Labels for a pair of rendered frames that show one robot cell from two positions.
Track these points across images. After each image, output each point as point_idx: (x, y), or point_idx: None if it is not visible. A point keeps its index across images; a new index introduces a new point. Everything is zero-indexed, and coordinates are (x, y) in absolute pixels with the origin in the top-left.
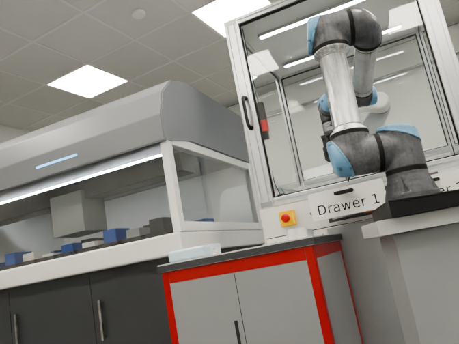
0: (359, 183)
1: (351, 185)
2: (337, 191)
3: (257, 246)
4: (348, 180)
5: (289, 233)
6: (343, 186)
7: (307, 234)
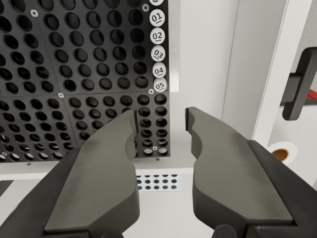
0: (303, 19)
1: (291, 62)
2: (301, 110)
3: (316, 177)
4: (137, 112)
5: (285, 159)
6: (281, 96)
7: (272, 132)
